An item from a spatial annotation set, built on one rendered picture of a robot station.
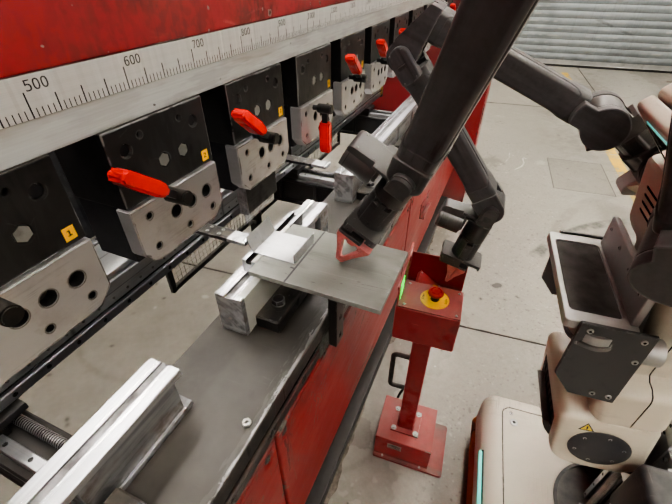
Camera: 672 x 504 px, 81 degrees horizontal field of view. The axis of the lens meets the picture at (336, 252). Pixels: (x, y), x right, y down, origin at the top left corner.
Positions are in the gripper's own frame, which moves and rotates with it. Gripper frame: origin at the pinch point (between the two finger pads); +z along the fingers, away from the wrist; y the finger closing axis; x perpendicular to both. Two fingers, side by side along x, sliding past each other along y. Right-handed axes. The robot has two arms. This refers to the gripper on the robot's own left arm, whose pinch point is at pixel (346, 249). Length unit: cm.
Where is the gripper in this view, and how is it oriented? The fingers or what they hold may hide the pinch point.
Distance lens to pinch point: 74.0
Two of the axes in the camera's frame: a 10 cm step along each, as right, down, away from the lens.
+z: -4.6, 5.8, 6.8
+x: 8.0, 6.1, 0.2
